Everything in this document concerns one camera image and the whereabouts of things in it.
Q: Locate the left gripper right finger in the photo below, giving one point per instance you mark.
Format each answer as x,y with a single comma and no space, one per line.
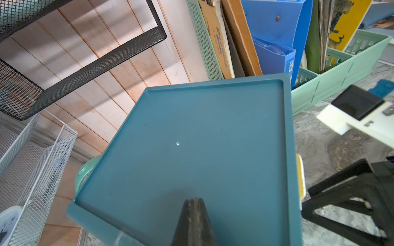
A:
203,232

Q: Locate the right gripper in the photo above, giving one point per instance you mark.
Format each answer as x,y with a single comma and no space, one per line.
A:
373,197

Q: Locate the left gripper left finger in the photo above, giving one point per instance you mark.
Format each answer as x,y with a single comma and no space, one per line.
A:
184,233

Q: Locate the yellow drawer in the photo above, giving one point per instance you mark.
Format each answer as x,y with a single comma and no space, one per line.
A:
301,177

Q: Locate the teal drawer cabinet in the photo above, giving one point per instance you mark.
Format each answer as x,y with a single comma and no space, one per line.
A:
230,143

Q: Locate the green file organizer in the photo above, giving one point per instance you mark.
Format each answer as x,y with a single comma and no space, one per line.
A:
345,68

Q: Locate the yellow magazine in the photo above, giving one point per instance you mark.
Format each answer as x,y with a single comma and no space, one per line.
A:
347,17

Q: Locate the LOEWE book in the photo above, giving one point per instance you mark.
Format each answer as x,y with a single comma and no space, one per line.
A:
379,18

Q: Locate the blue binder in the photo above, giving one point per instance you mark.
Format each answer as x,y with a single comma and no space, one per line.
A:
286,23

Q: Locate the newspapers in organizer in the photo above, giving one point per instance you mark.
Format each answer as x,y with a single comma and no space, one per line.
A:
325,14

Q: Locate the brown envelope folder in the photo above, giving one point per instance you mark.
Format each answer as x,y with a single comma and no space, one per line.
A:
228,32

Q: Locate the black mesh basket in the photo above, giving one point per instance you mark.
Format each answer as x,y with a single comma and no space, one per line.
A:
68,39

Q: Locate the white wire shelf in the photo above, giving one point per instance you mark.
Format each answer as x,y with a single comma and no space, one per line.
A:
31,175

